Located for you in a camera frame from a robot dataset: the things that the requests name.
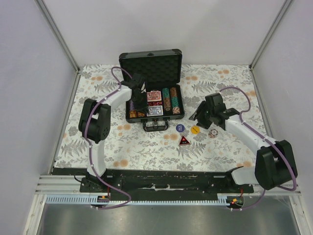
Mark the floral patterned table mat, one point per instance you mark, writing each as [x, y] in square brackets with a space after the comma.
[128, 146]

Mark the rightmost poker chip row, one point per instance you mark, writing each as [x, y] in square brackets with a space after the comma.
[175, 101]

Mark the black poker set case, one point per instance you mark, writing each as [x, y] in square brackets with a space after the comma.
[161, 69]

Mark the aluminium frame post left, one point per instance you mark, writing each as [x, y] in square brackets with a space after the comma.
[57, 33]

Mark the red card deck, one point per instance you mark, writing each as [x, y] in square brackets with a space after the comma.
[154, 96]

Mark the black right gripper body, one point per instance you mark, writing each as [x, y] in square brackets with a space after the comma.
[205, 119]

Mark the poker chip row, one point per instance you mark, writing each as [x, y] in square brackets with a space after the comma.
[140, 114]
[133, 112]
[175, 101]
[166, 99]

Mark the aluminium frame post right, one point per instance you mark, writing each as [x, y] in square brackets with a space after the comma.
[270, 33]

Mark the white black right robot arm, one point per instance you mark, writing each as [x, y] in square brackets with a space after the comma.
[275, 163]

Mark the aluminium frame post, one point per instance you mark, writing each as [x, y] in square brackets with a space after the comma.
[270, 33]
[57, 33]

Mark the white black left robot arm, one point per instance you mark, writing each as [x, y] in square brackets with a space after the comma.
[95, 119]

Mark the small poker chip stack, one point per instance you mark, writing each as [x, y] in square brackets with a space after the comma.
[213, 133]

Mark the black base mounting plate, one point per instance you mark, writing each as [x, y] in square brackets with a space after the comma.
[130, 180]

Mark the blue card deck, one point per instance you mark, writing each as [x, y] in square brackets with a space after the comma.
[155, 111]

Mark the yellow big blind button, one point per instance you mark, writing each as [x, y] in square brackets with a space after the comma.
[195, 130]

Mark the leftmost poker chip row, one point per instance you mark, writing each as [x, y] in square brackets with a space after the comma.
[133, 112]

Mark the blue small blind button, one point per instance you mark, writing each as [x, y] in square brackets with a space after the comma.
[180, 128]

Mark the red triangular all-in button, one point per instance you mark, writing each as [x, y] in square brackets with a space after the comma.
[184, 141]

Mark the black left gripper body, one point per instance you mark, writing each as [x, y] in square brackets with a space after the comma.
[141, 102]

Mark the aluminium front rail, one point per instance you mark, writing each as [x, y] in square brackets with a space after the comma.
[58, 184]

